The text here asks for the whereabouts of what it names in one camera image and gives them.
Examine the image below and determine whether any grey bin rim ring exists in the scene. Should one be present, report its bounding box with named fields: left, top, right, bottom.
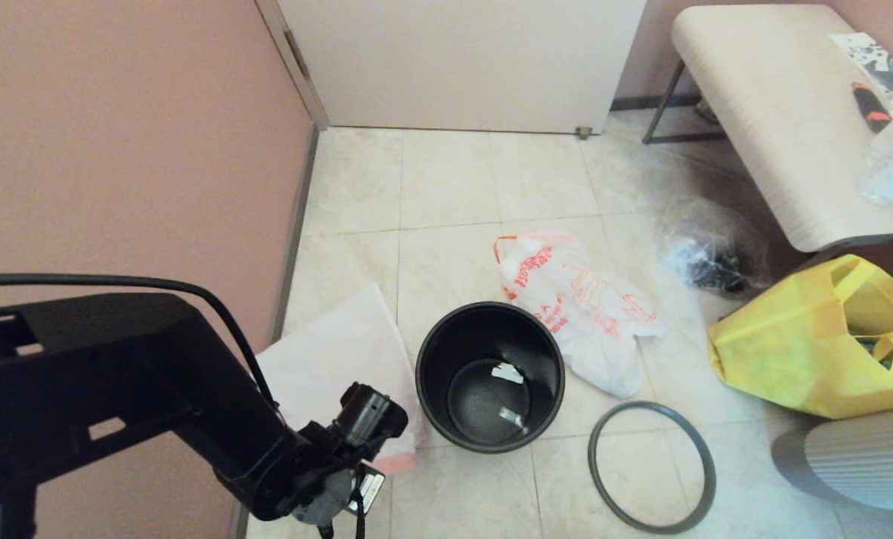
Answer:
left=588, top=401, right=717, bottom=535

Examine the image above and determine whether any white red-printed plastic bag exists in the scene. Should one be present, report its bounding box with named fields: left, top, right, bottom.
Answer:
left=491, top=232, right=668, bottom=398

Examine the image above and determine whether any grey ribbed robot base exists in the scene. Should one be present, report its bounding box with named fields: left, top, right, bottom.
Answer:
left=770, top=408, right=893, bottom=514

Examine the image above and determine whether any black round trash bin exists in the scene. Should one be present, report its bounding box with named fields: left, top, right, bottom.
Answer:
left=415, top=301, right=567, bottom=454

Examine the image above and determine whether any clear bag with dark contents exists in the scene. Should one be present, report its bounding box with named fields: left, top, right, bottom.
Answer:
left=654, top=201, right=772, bottom=298

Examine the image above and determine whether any yellow fabric tote bag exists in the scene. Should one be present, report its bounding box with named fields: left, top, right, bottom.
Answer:
left=707, top=255, right=893, bottom=420

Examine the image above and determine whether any white door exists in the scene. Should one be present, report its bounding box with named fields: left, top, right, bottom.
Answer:
left=278, top=0, right=647, bottom=136

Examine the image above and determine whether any beige wooden table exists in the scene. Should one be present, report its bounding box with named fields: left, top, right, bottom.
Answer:
left=643, top=4, right=893, bottom=285

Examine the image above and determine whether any black orange tool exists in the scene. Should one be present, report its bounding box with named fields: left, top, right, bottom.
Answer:
left=850, top=82, right=893, bottom=135

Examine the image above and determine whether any black white printed leaflet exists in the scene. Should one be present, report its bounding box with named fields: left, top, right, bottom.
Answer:
left=828, top=33, right=893, bottom=106

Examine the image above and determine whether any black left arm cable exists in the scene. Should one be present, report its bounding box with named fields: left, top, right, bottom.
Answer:
left=0, top=273, right=278, bottom=409

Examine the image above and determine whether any beige door frame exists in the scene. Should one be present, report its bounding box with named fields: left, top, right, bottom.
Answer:
left=256, top=0, right=332, bottom=130

